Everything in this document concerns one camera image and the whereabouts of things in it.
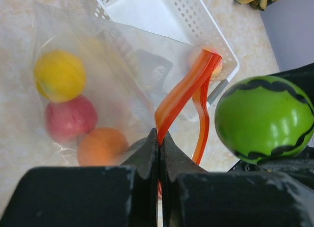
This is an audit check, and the yellow lemon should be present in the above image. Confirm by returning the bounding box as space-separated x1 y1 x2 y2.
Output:
33 50 86 103

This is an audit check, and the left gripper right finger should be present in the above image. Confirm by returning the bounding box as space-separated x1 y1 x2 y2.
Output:
159 135 313 227

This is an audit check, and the orange fruit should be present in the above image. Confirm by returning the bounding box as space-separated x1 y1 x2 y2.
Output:
77 127 129 166

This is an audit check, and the peach fruit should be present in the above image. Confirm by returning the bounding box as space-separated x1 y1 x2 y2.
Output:
187 47 224 79

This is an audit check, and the red apple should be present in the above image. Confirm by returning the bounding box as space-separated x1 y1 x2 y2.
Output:
45 95 98 143

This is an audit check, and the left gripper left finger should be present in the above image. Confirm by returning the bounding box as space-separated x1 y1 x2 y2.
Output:
0 129 158 227

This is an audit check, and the white plastic basket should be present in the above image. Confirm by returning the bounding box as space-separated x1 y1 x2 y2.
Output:
94 0 239 104

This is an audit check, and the green toy watermelon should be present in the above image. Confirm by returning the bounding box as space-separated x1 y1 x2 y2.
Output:
214 76 314 164

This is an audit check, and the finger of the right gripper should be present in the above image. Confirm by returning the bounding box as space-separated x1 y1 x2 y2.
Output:
228 146 314 183
273 63 314 109

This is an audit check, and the clear zip top bag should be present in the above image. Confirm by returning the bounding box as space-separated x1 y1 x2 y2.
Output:
31 0 223 196

